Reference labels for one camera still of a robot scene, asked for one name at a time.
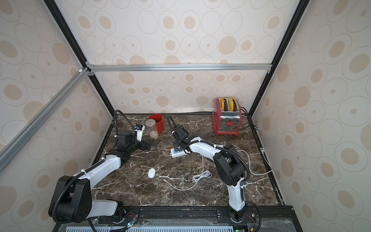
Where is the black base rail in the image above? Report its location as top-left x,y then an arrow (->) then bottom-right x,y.
52,205 -> 303,232

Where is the red chrome toaster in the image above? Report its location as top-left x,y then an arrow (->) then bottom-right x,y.
212,97 -> 242,135

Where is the white earbud charging case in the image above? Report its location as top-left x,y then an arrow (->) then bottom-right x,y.
148,168 -> 156,179

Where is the white USB charging cable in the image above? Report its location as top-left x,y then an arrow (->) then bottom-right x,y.
163,155 -> 213,191

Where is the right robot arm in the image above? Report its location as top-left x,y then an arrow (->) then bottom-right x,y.
167,116 -> 250,223

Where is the horizontal aluminium frame bar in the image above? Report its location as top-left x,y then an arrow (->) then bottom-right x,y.
89,63 -> 272,72

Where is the diagonal aluminium frame bar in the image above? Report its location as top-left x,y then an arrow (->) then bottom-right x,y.
1,67 -> 89,171

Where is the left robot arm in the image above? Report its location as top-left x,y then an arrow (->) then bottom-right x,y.
48,124 -> 152,224

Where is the red metal cup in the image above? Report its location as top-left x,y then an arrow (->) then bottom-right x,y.
149,114 -> 164,134

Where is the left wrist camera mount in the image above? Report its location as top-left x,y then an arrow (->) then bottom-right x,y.
135,124 -> 145,142

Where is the white power strip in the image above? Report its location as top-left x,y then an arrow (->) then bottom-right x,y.
170,148 -> 186,158

